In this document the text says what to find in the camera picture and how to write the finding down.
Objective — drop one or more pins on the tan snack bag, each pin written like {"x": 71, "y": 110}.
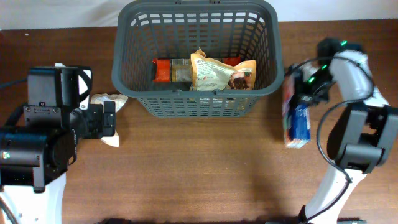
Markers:
{"x": 210, "y": 74}

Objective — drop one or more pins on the orange cracker packet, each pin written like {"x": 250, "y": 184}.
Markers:
{"x": 172, "y": 70}

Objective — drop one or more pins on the blue biscuit box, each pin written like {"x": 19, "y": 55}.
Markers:
{"x": 295, "y": 117}

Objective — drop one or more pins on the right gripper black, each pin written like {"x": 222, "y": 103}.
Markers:
{"x": 300, "y": 96}

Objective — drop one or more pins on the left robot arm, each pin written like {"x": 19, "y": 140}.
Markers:
{"x": 40, "y": 138}

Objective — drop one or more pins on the grey plastic basket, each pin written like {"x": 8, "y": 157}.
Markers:
{"x": 150, "y": 30}

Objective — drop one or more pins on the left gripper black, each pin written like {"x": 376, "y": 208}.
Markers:
{"x": 103, "y": 121}

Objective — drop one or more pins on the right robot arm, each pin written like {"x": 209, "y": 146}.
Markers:
{"x": 362, "y": 137}

